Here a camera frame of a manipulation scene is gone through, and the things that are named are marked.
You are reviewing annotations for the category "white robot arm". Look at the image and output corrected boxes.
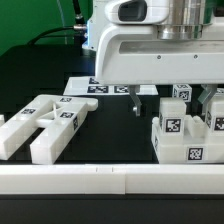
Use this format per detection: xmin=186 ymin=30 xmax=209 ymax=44
xmin=84 ymin=0 xmax=224 ymax=114

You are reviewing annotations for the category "white chair seat part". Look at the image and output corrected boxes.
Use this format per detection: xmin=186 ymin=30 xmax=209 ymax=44
xmin=151 ymin=115 xmax=224 ymax=164

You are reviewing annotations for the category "white chair back frame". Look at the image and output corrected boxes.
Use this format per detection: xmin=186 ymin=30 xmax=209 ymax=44
xmin=0 ymin=95 xmax=98 ymax=165

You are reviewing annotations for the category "white part left edge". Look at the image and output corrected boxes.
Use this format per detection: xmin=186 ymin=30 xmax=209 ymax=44
xmin=0 ymin=115 xmax=5 ymax=128

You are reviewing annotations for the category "white front barrier rail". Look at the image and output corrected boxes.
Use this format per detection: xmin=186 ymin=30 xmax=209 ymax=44
xmin=0 ymin=164 xmax=224 ymax=195

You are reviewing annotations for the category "white marker base plate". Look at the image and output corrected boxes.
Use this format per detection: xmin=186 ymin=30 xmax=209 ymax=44
xmin=63 ymin=76 xmax=159 ymax=96

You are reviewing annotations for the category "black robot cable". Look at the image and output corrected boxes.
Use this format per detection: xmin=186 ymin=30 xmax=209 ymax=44
xmin=27 ymin=0 xmax=88 ymax=46

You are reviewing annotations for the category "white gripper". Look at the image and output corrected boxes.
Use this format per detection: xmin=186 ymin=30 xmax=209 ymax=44
xmin=95 ymin=23 xmax=224 ymax=116

